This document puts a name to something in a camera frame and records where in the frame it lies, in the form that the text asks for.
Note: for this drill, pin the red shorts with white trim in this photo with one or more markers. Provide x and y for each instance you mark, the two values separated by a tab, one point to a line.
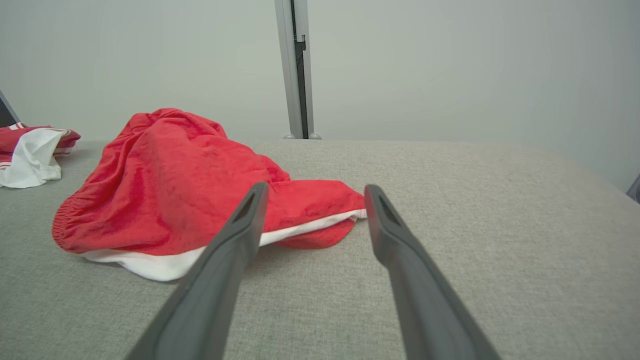
165	190

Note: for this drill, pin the red and white basketball jersey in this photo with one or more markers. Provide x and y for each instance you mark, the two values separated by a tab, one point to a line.
30	155

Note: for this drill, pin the grey metal frame leg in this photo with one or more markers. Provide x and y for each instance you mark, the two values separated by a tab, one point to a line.
5	115

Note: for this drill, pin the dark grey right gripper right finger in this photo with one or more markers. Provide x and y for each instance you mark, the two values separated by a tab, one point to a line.
425	305

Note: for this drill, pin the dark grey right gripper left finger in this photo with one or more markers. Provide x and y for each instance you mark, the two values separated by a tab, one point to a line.
210	290

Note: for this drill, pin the grey partition post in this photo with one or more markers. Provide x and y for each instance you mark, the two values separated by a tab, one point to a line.
290	60

